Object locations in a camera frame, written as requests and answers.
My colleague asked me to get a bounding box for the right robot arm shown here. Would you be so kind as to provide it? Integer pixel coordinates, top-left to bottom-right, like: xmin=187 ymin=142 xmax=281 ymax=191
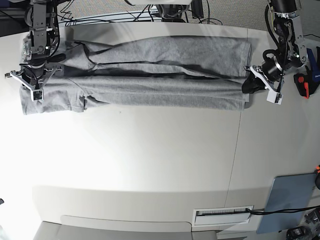
xmin=5 ymin=0 xmax=66 ymax=100

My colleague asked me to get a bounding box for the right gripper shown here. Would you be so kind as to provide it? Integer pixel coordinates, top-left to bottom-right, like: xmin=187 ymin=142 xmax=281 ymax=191
xmin=4 ymin=63 xmax=62 ymax=91

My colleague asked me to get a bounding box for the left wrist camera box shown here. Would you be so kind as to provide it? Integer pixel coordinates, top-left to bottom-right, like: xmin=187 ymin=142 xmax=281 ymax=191
xmin=266 ymin=90 xmax=283 ymax=105

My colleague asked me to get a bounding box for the blue bar clamp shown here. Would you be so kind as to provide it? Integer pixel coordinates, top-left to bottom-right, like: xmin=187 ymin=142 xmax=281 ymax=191
xmin=307 ymin=46 xmax=320 ymax=78

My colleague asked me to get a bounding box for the grey T-shirt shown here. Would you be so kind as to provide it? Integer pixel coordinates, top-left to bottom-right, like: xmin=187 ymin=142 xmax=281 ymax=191
xmin=20 ymin=36 xmax=252 ymax=115

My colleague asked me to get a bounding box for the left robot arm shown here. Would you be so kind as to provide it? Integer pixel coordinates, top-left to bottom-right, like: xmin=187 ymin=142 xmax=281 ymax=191
xmin=241 ymin=0 xmax=307 ymax=94

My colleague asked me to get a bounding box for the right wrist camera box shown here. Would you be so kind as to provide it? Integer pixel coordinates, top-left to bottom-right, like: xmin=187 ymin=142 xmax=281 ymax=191
xmin=30 ymin=89 xmax=44 ymax=102

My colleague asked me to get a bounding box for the black cable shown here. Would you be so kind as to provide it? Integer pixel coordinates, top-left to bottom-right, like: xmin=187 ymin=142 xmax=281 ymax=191
xmin=246 ymin=206 xmax=320 ymax=216

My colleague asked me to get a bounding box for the black orange clamp tool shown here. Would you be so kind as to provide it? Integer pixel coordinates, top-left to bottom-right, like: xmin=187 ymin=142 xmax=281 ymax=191
xmin=293 ymin=71 xmax=320 ymax=99

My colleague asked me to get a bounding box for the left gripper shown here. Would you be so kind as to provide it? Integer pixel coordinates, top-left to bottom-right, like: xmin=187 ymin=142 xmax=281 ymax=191
xmin=241 ymin=57 xmax=283 ymax=94

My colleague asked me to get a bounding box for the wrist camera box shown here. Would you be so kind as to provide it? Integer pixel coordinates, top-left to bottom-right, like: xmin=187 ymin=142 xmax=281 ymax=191
xmin=30 ymin=89 xmax=44 ymax=102
xmin=266 ymin=90 xmax=283 ymax=105

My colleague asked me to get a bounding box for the blue-grey flat board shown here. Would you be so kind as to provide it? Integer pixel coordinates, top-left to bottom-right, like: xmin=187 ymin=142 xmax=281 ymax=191
xmin=256 ymin=173 xmax=316 ymax=234

